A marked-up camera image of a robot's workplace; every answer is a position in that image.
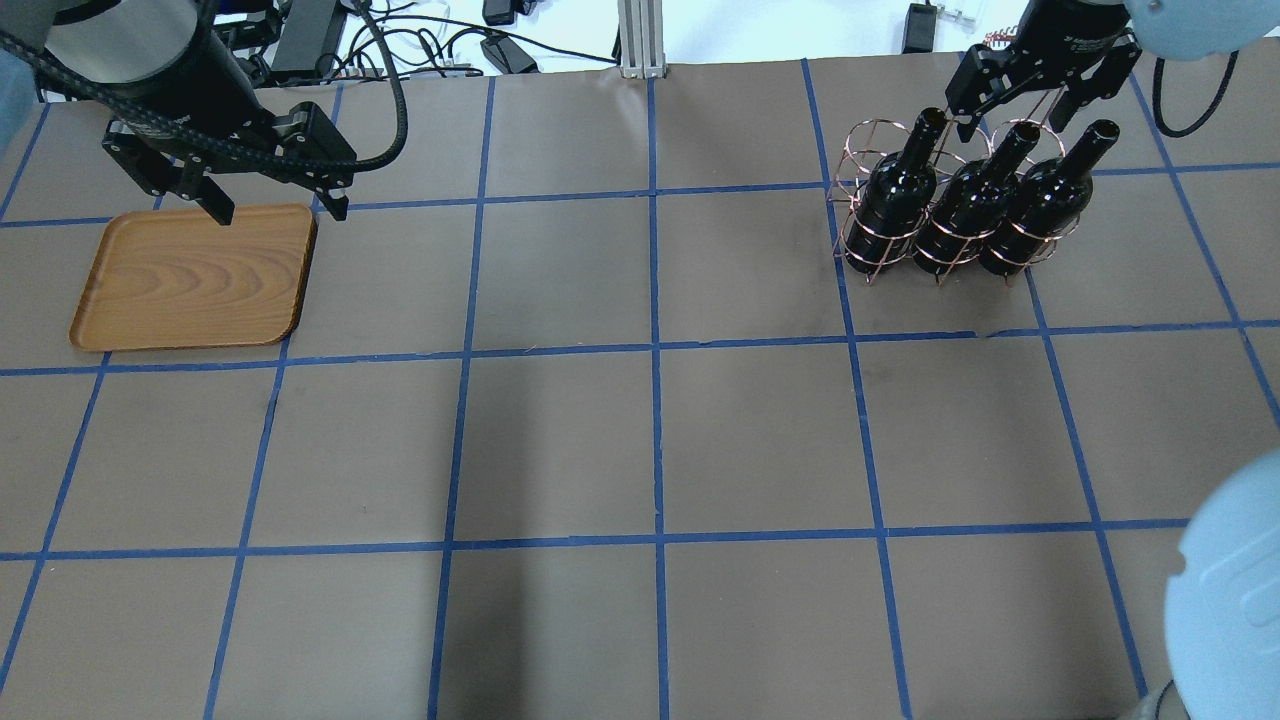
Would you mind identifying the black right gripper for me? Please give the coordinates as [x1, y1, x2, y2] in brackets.
[946, 31, 1140, 143]

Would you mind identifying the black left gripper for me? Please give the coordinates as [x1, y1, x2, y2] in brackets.
[101, 102, 356, 227]

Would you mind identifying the dark wine bottle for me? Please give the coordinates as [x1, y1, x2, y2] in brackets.
[844, 108, 947, 277]
[977, 119, 1121, 278]
[911, 120, 1042, 279]

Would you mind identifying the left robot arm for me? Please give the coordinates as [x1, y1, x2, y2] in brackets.
[3, 1, 356, 225]

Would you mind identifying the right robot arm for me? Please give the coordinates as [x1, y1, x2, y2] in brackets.
[945, 1, 1279, 719]

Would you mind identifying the wooden tray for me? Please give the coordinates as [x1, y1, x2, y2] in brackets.
[68, 202, 317, 352]

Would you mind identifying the black power adapter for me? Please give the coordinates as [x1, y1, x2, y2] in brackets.
[479, 35, 540, 76]

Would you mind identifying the copper wire bottle basket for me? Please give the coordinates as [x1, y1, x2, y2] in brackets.
[829, 108, 1111, 283]

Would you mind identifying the aluminium frame post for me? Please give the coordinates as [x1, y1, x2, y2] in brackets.
[617, 0, 668, 79]

